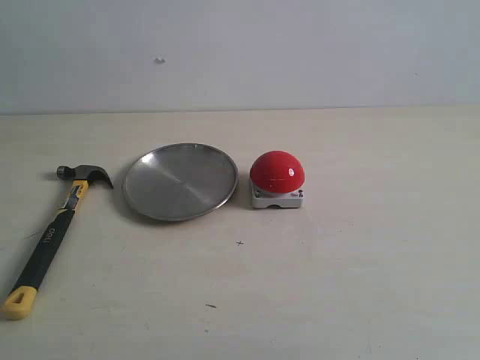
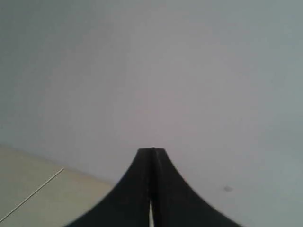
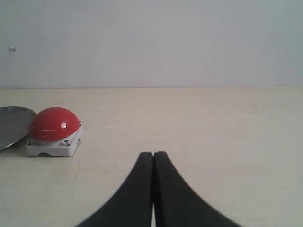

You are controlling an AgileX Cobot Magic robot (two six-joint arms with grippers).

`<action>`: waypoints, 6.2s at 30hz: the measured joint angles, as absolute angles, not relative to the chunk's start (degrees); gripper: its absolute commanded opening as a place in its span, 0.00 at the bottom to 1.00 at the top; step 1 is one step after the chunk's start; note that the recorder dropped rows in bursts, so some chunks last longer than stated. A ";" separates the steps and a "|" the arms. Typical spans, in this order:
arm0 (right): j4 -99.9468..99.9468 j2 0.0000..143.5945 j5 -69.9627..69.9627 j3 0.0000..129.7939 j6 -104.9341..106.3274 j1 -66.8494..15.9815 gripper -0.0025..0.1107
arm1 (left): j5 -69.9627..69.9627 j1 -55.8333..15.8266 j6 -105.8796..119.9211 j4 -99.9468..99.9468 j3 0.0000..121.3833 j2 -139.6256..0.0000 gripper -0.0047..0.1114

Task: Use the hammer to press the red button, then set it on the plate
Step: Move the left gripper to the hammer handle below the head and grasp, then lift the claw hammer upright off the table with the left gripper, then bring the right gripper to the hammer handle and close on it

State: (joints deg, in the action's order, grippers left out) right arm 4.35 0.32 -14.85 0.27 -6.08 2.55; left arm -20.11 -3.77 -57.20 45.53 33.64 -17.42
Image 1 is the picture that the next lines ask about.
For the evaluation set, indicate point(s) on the red dome push button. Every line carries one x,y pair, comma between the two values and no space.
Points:
276,180

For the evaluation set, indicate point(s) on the black and yellow claw hammer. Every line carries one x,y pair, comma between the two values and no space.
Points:
19,303

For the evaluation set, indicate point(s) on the round stainless steel plate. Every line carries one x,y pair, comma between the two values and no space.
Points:
180,182

